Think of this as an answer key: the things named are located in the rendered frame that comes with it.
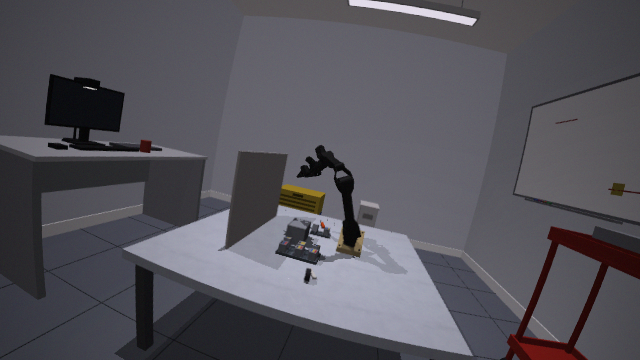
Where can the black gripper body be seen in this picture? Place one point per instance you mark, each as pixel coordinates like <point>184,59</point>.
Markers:
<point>315,169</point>

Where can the grey flat panel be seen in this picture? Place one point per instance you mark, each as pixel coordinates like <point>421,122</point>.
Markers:
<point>255,193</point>

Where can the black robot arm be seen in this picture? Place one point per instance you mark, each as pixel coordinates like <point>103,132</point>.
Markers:
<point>345,185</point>

